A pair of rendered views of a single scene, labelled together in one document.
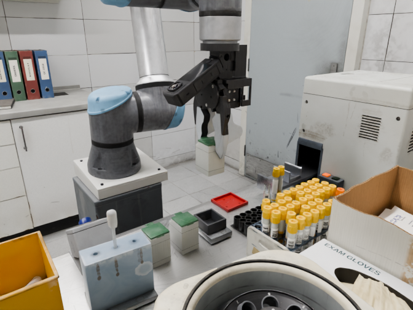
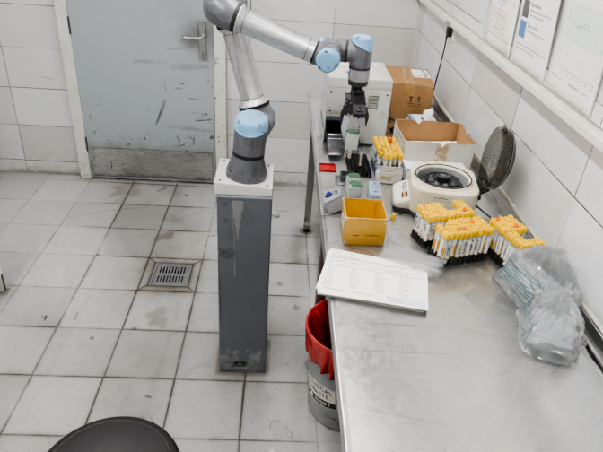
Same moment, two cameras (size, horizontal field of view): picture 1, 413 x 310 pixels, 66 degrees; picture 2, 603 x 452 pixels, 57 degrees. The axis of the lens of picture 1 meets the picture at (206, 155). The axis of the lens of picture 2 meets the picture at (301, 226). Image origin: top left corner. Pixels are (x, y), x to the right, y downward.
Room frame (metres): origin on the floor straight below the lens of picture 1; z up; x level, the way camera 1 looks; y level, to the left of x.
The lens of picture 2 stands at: (-0.33, 1.68, 1.82)
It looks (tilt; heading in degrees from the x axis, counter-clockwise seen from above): 31 degrees down; 304
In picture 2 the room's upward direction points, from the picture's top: 4 degrees clockwise
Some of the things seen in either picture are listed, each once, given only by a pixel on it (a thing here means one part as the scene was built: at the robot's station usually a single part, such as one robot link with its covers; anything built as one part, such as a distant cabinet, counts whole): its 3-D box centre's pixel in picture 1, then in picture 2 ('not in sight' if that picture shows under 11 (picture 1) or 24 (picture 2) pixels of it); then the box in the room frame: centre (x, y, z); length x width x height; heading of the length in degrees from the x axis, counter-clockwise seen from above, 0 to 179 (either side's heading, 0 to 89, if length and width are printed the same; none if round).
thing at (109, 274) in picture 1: (118, 273); (372, 200); (0.41, 0.14, 0.92); 0.10 x 0.07 x 0.10; 122
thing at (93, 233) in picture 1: (94, 242); (339, 201); (0.50, 0.21, 0.92); 0.13 x 0.07 x 0.08; 37
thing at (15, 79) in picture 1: (13, 74); not in sight; (2.19, 1.29, 1.03); 0.26 x 0.07 x 0.31; 37
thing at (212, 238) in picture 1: (209, 223); (346, 178); (0.60, -0.01, 0.89); 0.09 x 0.05 x 0.04; 35
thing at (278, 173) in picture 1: (273, 200); (359, 155); (0.64, -0.15, 0.93); 0.17 x 0.09 x 0.11; 127
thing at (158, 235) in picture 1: (155, 243); (354, 191); (0.51, 0.10, 0.91); 0.05 x 0.04 x 0.07; 37
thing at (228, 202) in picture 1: (229, 201); (327, 167); (0.73, -0.06, 0.88); 0.07 x 0.07 x 0.01; 37
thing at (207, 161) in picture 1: (209, 156); (351, 139); (0.60, -0.01, 1.05); 0.05 x 0.04 x 0.06; 35
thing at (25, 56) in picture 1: (26, 74); not in sight; (2.24, 1.23, 1.03); 0.26 x 0.08 x 0.31; 36
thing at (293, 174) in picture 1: (292, 173); (335, 140); (0.81, -0.24, 0.92); 0.21 x 0.07 x 0.05; 127
